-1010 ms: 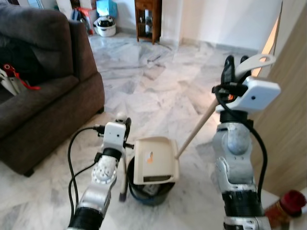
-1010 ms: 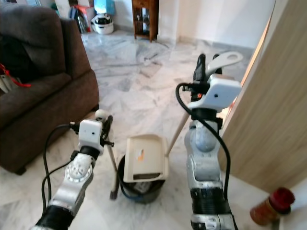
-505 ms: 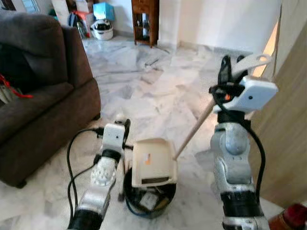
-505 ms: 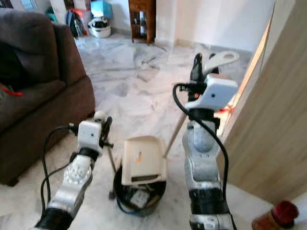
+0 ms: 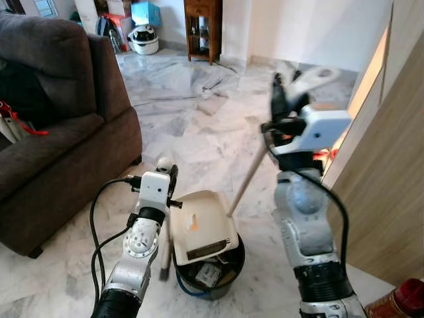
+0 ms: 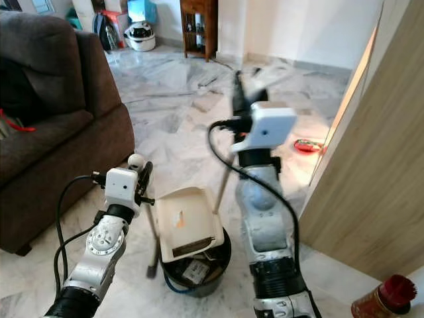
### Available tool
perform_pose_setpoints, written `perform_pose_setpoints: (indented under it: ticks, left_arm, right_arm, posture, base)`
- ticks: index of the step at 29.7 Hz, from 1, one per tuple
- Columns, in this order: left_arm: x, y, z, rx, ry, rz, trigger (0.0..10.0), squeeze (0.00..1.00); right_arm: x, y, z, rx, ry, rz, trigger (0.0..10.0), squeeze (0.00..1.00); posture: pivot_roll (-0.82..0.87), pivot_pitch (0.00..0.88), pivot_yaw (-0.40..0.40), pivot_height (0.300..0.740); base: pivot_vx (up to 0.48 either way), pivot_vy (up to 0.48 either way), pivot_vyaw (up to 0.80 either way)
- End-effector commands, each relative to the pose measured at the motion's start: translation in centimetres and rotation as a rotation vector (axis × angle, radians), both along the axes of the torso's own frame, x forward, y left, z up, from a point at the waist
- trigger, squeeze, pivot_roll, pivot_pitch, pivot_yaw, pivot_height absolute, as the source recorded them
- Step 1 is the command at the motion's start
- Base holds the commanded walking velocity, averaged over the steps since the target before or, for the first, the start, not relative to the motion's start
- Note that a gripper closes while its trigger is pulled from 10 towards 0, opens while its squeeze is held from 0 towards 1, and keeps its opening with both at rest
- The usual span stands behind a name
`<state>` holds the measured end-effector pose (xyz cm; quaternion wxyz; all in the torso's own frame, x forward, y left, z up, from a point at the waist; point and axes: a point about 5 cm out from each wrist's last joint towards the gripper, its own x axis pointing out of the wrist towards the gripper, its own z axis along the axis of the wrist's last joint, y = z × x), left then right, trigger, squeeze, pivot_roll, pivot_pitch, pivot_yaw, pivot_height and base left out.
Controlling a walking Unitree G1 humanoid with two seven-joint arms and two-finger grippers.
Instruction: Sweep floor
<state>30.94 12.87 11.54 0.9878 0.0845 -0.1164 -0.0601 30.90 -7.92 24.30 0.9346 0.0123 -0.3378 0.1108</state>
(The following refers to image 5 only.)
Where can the white helmet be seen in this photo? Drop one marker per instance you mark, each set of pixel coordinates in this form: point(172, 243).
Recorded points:
point(144, 40)

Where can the small white discarded box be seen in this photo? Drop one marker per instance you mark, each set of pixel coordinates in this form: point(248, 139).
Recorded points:
point(209, 275)

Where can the red lidded jar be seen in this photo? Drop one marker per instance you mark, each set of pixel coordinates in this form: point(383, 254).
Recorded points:
point(397, 301)

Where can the light wood partition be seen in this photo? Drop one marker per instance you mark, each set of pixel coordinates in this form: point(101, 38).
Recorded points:
point(384, 199)

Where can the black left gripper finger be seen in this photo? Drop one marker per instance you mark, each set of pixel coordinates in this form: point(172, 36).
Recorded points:
point(174, 180)

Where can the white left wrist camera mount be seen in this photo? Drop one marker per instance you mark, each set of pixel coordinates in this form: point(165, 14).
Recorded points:
point(154, 189)

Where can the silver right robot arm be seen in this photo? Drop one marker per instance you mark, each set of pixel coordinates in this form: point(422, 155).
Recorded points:
point(305, 218)

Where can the dark brown stick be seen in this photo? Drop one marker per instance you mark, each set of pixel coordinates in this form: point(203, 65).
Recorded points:
point(205, 251)

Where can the dark brown fabric sofa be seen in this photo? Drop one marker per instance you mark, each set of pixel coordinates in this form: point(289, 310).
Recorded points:
point(53, 165)

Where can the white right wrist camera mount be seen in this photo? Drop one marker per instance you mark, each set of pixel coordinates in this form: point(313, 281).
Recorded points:
point(321, 126)

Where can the dark grey backpack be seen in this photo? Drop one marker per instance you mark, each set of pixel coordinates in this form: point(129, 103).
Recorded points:
point(107, 33)

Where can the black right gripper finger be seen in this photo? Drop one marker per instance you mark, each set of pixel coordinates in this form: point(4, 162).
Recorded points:
point(278, 96)

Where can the small dark wood cabinet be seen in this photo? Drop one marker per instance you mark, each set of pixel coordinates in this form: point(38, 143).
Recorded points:
point(202, 30)

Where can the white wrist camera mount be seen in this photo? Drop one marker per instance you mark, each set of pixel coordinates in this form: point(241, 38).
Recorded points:
point(154, 189)
point(321, 126)

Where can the light blue box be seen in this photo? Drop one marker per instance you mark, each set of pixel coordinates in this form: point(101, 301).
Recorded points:
point(146, 12)

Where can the white carton box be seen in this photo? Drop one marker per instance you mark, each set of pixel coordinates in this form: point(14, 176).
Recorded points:
point(86, 14)

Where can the black round waste bin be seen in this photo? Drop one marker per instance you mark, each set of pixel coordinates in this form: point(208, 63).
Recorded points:
point(230, 278)

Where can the red plastic dish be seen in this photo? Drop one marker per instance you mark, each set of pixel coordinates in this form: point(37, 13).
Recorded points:
point(324, 154)

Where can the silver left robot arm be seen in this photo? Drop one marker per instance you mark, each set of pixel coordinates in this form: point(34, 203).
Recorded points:
point(136, 248)

